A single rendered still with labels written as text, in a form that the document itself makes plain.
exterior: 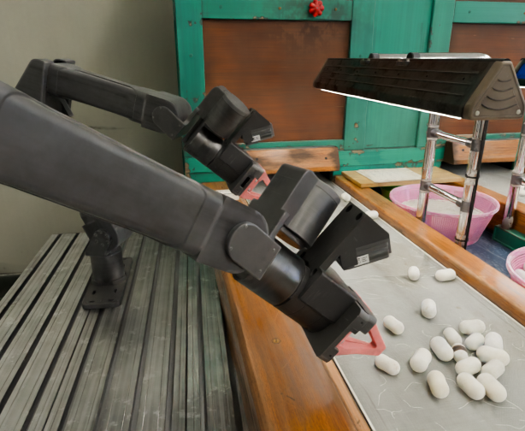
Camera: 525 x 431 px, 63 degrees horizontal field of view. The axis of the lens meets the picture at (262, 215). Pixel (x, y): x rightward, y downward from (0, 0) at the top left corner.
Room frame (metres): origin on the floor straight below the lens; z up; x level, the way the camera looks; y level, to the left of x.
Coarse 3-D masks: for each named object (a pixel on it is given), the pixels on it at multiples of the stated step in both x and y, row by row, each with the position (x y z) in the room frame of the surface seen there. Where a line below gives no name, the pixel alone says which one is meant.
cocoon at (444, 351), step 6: (438, 336) 0.49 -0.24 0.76; (432, 342) 0.48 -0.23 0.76; (438, 342) 0.48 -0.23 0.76; (444, 342) 0.47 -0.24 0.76; (432, 348) 0.48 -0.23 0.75; (438, 348) 0.47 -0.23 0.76; (444, 348) 0.46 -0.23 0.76; (450, 348) 0.46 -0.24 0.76; (438, 354) 0.46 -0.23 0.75; (444, 354) 0.46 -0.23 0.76; (450, 354) 0.46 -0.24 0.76; (444, 360) 0.46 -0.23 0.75
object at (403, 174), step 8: (384, 168) 1.35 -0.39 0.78; (392, 168) 1.34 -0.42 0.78; (400, 168) 1.34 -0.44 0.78; (368, 176) 1.25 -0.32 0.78; (376, 176) 1.25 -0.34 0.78; (384, 176) 1.25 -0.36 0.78; (392, 176) 1.25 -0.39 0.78; (400, 176) 1.25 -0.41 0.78; (408, 176) 1.25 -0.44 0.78; (416, 176) 1.25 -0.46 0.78
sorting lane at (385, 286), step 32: (384, 224) 0.96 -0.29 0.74; (416, 256) 0.78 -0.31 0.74; (384, 288) 0.65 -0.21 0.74; (416, 288) 0.65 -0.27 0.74; (448, 288) 0.65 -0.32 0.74; (416, 320) 0.56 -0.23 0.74; (448, 320) 0.56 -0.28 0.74; (512, 320) 0.56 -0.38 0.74; (384, 352) 0.48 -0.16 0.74; (512, 352) 0.48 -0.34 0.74; (352, 384) 0.42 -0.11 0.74; (384, 384) 0.42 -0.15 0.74; (416, 384) 0.42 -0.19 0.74; (448, 384) 0.42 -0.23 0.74; (512, 384) 0.42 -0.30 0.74; (384, 416) 0.37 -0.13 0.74; (416, 416) 0.37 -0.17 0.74; (448, 416) 0.37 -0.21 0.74; (480, 416) 0.37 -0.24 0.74; (512, 416) 0.37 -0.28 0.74
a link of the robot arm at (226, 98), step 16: (208, 96) 0.74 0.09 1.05; (224, 96) 0.73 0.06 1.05; (160, 112) 0.73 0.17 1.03; (192, 112) 0.74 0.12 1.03; (208, 112) 0.74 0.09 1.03; (224, 112) 0.72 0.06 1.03; (240, 112) 0.73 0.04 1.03; (160, 128) 0.73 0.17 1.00; (176, 128) 0.73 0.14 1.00; (224, 128) 0.73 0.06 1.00
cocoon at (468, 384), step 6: (462, 378) 0.41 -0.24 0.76; (468, 378) 0.41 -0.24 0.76; (474, 378) 0.41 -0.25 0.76; (462, 384) 0.41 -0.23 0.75; (468, 384) 0.40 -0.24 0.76; (474, 384) 0.40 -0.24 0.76; (480, 384) 0.40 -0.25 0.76; (468, 390) 0.40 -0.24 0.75; (474, 390) 0.39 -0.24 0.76; (480, 390) 0.39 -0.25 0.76; (474, 396) 0.39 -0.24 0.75; (480, 396) 0.39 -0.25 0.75
